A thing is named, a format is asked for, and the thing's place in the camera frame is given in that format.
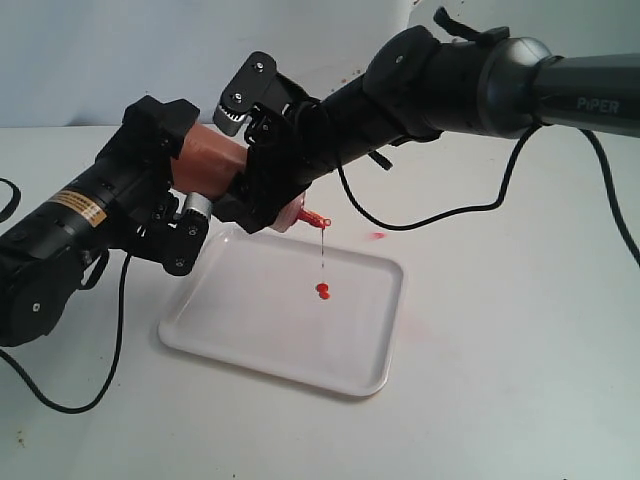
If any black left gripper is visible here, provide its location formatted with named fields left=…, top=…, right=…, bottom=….
left=94, top=96, right=201, bottom=241

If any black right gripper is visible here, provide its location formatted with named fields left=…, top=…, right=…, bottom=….
left=213, top=97, right=345, bottom=234

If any ketchup squeeze bottle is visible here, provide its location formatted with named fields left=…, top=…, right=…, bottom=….
left=171, top=123, right=331, bottom=233

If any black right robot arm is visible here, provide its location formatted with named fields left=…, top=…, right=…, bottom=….
left=213, top=9, right=639, bottom=233

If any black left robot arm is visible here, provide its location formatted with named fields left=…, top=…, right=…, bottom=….
left=1, top=96, right=208, bottom=347

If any red ketchup blob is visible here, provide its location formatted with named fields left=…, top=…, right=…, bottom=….
left=315, top=282, right=331, bottom=300

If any white rectangular plastic tray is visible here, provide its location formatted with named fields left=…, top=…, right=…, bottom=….
left=158, top=228, right=404, bottom=398

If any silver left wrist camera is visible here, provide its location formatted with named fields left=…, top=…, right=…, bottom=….
left=144, top=192, right=212, bottom=277

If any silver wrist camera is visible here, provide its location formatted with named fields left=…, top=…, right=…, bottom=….
left=212, top=51, right=277, bottom=137
left=144, top=192, right=212, bottom=277

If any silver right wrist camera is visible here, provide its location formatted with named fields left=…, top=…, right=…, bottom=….
left=212, top=51, right=277, bottom=137

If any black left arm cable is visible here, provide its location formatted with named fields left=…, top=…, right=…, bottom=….
left=0, top=177, right=132, bottom=414

